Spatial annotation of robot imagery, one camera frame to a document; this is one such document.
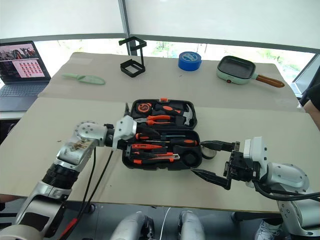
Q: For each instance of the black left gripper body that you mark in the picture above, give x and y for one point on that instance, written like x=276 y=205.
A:
x=122 y=146

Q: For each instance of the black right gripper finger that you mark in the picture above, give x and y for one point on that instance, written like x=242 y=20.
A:
x=220 y=181
x=222 y=146

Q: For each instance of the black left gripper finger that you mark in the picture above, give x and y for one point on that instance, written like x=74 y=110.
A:
x=150 y=130
x=127 y=110

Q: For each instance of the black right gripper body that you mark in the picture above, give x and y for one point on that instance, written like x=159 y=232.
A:
x=238 y=167

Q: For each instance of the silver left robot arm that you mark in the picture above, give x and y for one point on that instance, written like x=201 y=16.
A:
x=75 y=150

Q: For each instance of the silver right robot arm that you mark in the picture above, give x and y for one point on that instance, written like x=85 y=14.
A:
x=287 y=175

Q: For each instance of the black tool case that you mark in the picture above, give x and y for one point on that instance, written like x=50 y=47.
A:
x=160 y=167

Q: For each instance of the short orange black screwdriver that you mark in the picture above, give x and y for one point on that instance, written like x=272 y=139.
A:
x=141 y=137

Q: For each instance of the orange black tape measure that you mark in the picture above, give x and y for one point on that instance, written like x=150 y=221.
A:
x=143 y=108

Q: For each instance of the black tape roll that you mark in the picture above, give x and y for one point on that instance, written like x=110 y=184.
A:
x=208 y=155

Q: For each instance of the orange tester screwdriver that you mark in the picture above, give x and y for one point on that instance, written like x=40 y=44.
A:
x=140 y=146

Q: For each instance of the thin precision screwdriver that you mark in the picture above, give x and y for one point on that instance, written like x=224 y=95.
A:
x=175 y=136

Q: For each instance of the silver utility knife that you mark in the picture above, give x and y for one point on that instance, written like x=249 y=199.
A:
x=170 y=157

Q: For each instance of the light green sheathed knife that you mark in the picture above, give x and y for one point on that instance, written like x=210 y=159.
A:
x=87 y=79

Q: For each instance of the silver rounded leg cover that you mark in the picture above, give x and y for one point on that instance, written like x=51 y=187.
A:
x=130 y=227
x=191 y=227

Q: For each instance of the black table caster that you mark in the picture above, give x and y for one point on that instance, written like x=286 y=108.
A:
x=92 y=208

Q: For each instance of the white sneaker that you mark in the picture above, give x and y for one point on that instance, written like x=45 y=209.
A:
x=267 y=231

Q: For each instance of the blue tape roll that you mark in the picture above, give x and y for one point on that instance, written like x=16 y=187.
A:
x=186 y=66

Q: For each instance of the person in dark clothing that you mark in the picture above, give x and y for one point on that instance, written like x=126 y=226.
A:
x=312 y=100

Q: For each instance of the dark grey laptop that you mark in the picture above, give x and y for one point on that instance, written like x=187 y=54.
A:
x=22 y=95

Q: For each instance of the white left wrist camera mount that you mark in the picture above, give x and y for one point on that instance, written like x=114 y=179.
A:
x=123 y=132

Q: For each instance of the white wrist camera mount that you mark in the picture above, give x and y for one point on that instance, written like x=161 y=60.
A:
x=260 y=150
x=123 y=132

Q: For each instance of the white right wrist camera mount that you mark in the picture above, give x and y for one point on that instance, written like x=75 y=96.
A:
x=260 y=150

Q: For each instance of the grey window post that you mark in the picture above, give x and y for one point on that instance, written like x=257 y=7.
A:
x=123 y=20

